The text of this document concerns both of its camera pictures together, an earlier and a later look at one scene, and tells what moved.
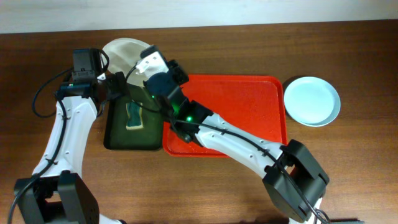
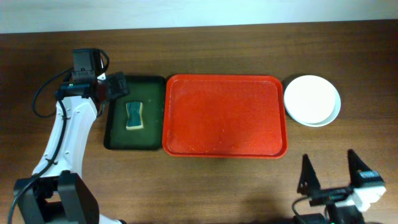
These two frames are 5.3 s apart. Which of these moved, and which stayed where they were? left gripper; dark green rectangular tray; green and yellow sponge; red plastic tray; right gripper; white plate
Moved: right gripper; white plate
Stayed: red plastic tray; left gripper; green and yellow sponge; dark green rectangular tray
